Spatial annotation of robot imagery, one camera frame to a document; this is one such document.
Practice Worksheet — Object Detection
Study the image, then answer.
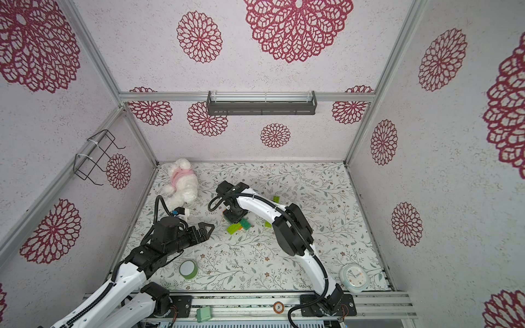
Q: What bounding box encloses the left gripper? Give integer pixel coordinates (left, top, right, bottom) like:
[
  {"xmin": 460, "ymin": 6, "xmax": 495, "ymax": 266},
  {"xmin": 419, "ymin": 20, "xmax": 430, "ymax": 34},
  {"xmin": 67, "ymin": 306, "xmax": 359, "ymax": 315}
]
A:
[{"xmin": 165, "ymin": 221, "xmax": 214, "ymax": 257}]

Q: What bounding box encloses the dark green lego brick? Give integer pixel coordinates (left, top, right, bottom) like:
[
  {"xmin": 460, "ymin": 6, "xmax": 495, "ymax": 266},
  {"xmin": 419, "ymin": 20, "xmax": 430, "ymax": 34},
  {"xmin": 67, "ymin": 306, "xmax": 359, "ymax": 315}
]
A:
[{"xmin": 239, "ymin": 219, "xmax": 252, "ymax": 231}]

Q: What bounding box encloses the lime lego brick bottom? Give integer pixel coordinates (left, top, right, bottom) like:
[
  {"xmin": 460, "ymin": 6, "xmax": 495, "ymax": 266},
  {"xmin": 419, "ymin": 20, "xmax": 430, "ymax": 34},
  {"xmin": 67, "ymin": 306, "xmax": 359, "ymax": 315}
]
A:
[{"xmin": 226, "ymin": 224, "xmax": 243, "ymax": 235}]

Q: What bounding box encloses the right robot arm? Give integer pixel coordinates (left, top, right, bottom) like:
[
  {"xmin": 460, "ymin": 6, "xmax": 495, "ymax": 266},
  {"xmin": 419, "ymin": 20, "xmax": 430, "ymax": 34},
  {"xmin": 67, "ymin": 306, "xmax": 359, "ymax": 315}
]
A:
[{"xmin": 208, "ymin": 181, "xmax": 356, "ymax": 327}]

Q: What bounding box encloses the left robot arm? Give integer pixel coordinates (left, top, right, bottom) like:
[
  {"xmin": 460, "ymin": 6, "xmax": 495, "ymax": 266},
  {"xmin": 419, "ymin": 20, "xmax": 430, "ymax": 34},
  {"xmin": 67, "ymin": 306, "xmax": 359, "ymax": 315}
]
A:
[{"xmin": 55, "ymin": 195, "xmax": 215, "ymax": 327}]

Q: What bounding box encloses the green tape roll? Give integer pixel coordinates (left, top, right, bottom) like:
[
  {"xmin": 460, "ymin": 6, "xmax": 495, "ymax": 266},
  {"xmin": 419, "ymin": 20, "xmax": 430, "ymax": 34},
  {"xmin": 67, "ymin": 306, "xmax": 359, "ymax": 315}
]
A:
[{"xmin": 179, "ymin": 260, "xmax": 198, "ymax": 280}]

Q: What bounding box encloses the white plush bunny pink shirt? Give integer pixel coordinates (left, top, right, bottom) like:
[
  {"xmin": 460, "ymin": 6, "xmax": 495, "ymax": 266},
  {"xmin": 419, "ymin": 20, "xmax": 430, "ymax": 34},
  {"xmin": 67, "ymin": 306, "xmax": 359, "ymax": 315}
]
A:
[{"xmin": 161, "ymin": 159, "xmax": 199, "ymax": 210}]

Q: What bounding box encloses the green connector block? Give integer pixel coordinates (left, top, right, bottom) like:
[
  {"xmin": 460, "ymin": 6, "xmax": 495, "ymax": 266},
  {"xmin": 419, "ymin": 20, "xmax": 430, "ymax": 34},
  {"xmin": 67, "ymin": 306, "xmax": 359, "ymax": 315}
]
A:
[{"xmin": 196, "ymin": 306, "xmax": 212, "ymax": 323}]

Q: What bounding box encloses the round orange sticker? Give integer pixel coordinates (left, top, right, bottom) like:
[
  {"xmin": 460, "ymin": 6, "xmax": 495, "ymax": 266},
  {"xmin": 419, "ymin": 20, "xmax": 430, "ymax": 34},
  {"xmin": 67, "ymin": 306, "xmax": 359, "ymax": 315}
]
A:
[{"xmin": 273, "ymin": 301, "xmax": 284, "ymax": 314}]

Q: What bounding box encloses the white round clock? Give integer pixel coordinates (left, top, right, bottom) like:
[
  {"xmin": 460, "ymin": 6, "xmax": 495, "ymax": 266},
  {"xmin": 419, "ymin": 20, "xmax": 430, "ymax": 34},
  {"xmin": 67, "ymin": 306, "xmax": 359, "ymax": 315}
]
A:
[{"xmin": 339, "ymin": 263, "xmax": 370, "ymax": 294}]

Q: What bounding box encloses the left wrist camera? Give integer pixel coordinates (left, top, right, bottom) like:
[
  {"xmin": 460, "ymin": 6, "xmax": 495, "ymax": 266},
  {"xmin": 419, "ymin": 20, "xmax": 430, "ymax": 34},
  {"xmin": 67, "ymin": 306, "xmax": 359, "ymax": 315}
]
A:
[{"xmin": 171, "ymin": 207, "xmax": 190, "ymax": 217}]

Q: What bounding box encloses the black wire basket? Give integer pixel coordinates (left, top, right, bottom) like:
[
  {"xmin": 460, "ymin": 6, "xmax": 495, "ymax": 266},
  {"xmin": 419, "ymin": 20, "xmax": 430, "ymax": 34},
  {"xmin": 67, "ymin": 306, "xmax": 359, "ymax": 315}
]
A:
[{"xmin": 72, "ymin": 129, "xmax": 126, "ymax": 187}]

